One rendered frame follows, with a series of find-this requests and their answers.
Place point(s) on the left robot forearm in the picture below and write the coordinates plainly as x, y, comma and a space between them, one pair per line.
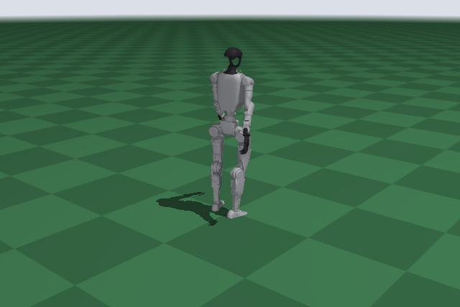
218, 111

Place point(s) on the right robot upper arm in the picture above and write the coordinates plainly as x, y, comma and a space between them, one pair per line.
248, 84

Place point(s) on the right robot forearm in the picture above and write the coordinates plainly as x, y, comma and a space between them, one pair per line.
248, 117

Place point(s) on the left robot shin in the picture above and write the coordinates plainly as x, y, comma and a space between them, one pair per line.
216, 179

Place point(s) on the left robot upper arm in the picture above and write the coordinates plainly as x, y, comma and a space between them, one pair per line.
213, 79

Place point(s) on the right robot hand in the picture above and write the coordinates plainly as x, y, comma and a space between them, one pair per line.
246, 141

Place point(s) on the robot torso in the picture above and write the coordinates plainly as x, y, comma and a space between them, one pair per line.
230, 97

